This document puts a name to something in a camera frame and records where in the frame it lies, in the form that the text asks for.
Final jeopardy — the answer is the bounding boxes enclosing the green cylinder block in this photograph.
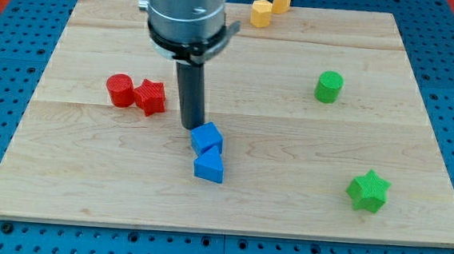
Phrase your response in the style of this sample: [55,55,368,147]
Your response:
[314,71,344,104]

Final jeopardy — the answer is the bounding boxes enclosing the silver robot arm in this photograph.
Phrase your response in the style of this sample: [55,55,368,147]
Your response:
[145,0,241,65]

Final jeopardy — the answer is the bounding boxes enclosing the red star block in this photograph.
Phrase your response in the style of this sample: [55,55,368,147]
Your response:
[133,79,166,117]

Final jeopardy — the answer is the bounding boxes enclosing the green star block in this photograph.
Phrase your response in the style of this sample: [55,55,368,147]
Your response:
[346,170,391,213]

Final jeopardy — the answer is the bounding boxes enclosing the blue cube block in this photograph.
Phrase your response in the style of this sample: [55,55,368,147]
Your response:
[189,121,224,156]

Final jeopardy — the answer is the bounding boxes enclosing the blue triangle block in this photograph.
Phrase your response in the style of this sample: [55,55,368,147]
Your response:
[193,146,224,184]

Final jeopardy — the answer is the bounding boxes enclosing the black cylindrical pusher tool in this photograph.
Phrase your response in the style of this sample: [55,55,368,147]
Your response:
[176,63,205,130]

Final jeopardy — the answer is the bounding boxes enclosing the wooden board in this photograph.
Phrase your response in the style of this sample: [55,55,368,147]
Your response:
[0,0,454,248]

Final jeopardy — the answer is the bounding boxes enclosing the red cylinder block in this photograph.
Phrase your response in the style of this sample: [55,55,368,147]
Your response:
[106,73,134,108]

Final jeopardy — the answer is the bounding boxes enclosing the yellow hexagon block front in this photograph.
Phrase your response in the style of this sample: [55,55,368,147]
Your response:
[249,0,273,28]

